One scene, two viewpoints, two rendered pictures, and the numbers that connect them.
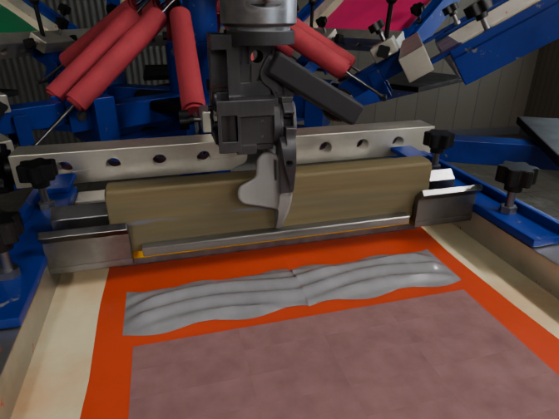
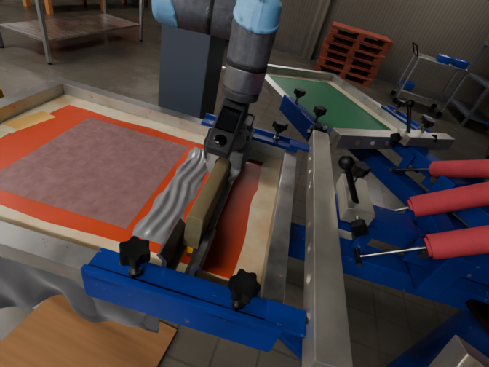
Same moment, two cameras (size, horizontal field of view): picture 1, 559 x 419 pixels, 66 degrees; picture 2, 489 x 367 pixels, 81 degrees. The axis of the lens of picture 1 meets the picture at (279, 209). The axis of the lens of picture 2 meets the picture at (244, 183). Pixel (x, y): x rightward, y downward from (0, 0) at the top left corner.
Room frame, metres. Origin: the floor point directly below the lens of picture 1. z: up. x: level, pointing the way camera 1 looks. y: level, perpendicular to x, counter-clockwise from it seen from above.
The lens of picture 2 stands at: (0.67, -0.48, 1.40)
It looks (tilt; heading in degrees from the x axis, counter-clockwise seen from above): 37 degrees down; 106
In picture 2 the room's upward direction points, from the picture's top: 16 degrees clockwise
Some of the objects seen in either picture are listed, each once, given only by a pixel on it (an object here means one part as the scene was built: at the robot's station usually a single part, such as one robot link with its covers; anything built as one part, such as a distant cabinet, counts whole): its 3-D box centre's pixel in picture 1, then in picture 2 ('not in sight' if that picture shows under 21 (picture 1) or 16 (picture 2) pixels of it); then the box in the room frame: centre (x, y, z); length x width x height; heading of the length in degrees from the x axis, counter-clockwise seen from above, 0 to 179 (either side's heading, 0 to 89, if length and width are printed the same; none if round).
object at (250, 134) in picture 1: (253, 91); (235, 116); (0.46, 0.03, 1.15); 0.09 x 0.08 x 0.12; 105
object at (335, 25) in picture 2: not in sight; (351, 53); (0.11, 6.26, 0.43); 1.22 x 0.85 x 0.86; 10
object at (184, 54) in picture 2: not in sight; (182, 159); (0.04, 0.50, 0.60); 0.18 x 0.18 x 1.20; 10
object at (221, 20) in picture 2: not in sight; (241, 20); (0.40, 0.10, 1.31); 0.11 x 0.11 x 0.08; 29
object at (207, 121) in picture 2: (36, 256); (248, 139); (0.42, 0.27, 0.98); 0.30 x 0.05 x 0.07; 15
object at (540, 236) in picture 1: (462, 204); (184, 298); (0.56, -0.26, 0.98); 0.30 x 0.05 x 0.07; 15
